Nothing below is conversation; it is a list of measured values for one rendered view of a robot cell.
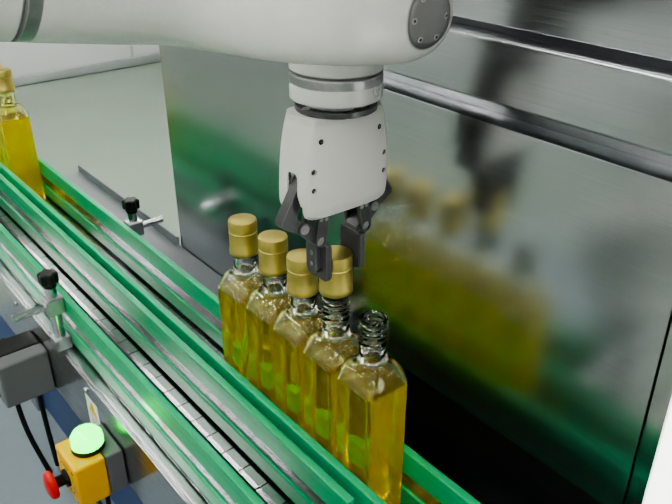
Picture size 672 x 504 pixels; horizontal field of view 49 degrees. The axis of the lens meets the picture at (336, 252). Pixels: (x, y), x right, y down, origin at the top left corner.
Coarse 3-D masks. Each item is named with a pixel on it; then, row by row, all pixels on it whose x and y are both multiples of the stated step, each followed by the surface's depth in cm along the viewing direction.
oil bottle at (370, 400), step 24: (336, 384) 77; (360, 384) 73; (384, 384) 74; (336, 408) 79; (360, 408) 74; (384, 408) 75; (336, 432) 80; (360, 432) 76; (384, 432) 76; (336, 456) 82; (360, 456) 77; (384, 456) 78; (384, 480) 80
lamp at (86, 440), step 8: (88, 424) 102; (72, 432) 101; (80, 432) 100; (88, 432) 100; (96, 432) 100; (72, 440) 100; (80, 440) 99; (88, 440) 99; (96, 440) 100; (104, 440) 102; (72, 448) 100; (80, 448) 99; (88, 448) 99; (96, 448) 100; (80, 456) 100; (88, 456) 100
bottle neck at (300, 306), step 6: (294, 300) 81; (300, 300) 81; (306, 300) 81; (312, 300) 81; (294, 306) 82; (300, 306) 81; (306, 306) 81; (312, 306) 82; (294, 312) 82; (300, 312) 82; (306, 312) 82; (312, 312) 82
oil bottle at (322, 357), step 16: (320, 336) 79; (352, 336) 79; (304, 352) 80; (320, 352) 78; (336, 352) 77; (352, 352) 78; (304, 368) 81; (320, 368) 78; (336, 368) 77; (304, 384) 82; (320, 384) 79; (304, 400) 83; (320, 400) 80; (304, 416) 85; (320, 416) 81; (320, 432) 83
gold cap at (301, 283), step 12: (288, 252) 80; (300, 252) 80; (288, 264) 79; (300, 264) 78; (288, 276) 80; (300, 276) 79; (312, 276) 80; (288, 288) 81; (300, 288) 80; (312, 288) 80
